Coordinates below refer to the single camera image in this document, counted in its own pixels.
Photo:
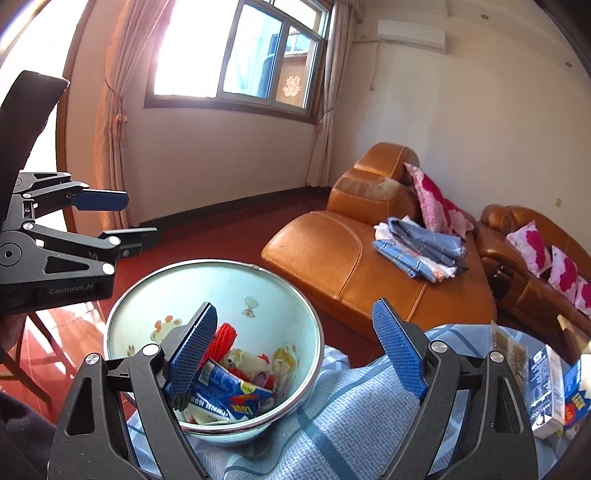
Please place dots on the dark wooden chair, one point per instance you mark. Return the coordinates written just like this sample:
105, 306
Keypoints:
39, 360

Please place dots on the brown leather chaise sofa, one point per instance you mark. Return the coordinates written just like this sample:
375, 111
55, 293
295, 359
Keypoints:
332, 258

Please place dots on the blue snack packet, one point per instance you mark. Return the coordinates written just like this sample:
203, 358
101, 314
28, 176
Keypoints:
231, 394

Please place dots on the flat blue white carton box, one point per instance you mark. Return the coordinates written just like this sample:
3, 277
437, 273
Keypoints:
545, 392

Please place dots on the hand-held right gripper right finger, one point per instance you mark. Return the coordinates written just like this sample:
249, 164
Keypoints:
397, 350

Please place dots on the blue plaid tablecloth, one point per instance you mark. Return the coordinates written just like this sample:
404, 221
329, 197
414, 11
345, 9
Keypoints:
351, 415

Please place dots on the folded blue plaid sheet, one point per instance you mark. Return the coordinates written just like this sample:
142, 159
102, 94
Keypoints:
429, 244

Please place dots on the clear snack tray packet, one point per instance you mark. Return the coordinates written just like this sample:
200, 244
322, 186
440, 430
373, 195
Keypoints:
508, 355

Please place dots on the folded blue plaid cloth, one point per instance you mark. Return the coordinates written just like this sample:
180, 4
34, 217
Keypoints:
401, 263

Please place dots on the white air conditioner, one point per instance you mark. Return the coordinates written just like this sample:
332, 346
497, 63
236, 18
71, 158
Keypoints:
411, 34

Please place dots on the sliding glass window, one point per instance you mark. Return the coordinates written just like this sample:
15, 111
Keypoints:
258, 46

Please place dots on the brown leather three-seat sofa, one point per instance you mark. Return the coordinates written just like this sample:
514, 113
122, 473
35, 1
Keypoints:
521, 297

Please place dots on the wooden coffee table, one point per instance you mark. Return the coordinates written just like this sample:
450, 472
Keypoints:
575, 327

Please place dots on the red paper window decal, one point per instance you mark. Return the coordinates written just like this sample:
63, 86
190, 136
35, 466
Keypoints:
291, 87

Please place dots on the mint green cartoon print bin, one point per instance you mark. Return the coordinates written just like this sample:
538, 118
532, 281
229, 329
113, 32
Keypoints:
277, 314

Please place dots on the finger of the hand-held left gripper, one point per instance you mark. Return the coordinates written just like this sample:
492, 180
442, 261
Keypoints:
134, 237
101, 200

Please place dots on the blue white milk carton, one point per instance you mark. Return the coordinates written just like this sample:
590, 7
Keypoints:
575, 397

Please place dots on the person's dark clothing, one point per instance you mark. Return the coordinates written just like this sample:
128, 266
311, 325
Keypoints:
23, 443

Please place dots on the beige window curtain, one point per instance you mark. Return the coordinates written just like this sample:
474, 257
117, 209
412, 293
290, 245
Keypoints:
124, 115
330, 92

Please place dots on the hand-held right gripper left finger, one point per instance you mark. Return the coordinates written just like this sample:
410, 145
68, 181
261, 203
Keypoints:
191, 350

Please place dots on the pink floral pillow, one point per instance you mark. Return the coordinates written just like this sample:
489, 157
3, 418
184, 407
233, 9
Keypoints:
563, 272
434, 203
584, 297
531, 249

